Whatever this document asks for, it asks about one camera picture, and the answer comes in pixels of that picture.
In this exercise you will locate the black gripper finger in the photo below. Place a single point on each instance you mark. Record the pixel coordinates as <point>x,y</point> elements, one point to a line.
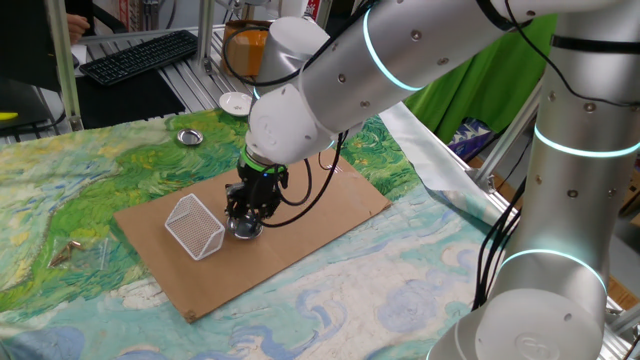
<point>234,200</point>
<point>267,207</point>

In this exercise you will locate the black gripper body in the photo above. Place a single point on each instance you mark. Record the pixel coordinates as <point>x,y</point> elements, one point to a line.
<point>262,185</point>

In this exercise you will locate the round stainless steel plate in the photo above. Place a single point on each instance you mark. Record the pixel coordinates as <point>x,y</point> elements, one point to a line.
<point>245,231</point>

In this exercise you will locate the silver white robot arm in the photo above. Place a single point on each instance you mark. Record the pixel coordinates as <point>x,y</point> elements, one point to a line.
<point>400,65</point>

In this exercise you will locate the white mesh goal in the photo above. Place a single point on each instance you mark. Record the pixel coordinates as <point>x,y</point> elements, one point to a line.
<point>195,232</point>

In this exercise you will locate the bare person hand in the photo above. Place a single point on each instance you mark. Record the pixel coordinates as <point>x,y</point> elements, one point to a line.
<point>79,27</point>

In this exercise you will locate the brown cardboard sheet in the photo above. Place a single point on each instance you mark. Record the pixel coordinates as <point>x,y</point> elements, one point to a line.
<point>310,225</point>

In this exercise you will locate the small steel dish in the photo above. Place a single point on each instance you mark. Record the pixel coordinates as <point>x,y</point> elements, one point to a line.
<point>190,137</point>

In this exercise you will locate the white bowl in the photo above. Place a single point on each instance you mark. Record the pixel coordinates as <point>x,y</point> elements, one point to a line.
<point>234,104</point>

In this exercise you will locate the orange taped cardboard box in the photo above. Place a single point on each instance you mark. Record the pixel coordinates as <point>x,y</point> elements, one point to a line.
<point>245,55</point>

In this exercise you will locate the painted landscape tablecloth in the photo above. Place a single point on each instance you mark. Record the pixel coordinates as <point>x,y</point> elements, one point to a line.
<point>100,175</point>

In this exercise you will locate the black desk mat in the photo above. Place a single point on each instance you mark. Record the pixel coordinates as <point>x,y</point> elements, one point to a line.
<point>130,100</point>

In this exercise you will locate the clear bag of screws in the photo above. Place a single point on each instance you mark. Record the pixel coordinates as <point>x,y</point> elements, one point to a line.
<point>75,252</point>

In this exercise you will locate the black keyboard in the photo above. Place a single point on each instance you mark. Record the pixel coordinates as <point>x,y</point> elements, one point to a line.
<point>140,56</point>

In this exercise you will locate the blue white patterned bag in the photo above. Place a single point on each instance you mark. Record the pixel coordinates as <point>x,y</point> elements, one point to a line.
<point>467,137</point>

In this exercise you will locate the red white striped sign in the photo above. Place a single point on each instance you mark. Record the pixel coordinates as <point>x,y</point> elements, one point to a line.
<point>131,14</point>

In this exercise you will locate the green fabric curtain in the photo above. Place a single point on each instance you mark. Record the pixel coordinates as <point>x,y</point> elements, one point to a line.
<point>475,85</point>

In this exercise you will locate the yellow plastic item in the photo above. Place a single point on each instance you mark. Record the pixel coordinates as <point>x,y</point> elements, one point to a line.
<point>7,116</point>

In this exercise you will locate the black monitor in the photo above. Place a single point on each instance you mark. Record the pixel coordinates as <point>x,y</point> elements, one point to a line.
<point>25,45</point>

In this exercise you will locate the aluminium frame post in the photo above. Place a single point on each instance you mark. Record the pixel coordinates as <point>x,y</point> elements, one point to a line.
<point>205,35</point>
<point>64,65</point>

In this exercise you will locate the aluminium strut with foot bracket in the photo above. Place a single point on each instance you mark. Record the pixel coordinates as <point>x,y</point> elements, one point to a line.
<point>505,145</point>

